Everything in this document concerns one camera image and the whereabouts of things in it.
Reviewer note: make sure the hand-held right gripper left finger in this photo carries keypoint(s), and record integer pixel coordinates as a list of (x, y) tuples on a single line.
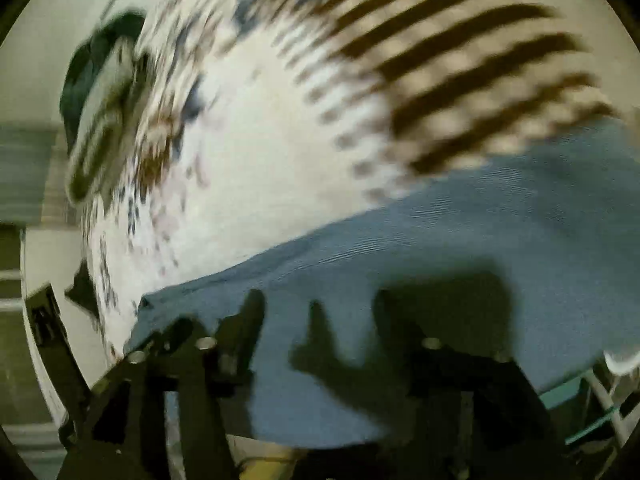
[(246, 316)]

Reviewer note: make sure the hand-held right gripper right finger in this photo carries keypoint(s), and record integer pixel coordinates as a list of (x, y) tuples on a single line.
[(395, 316)]

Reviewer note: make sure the blue pants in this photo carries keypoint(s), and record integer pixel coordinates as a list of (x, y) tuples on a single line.
[(450, 230)]

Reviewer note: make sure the dark green cloth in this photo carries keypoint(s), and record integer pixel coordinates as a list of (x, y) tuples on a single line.
[(82, 72)]

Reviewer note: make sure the white brown patterned blanket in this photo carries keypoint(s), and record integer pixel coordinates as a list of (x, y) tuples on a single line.
[(280, 135)]

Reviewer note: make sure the black bar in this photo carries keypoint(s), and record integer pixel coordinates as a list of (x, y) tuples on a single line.
[(50, 330)]

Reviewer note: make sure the teal frame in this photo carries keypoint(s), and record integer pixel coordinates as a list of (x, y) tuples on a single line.
[(575, 400)]

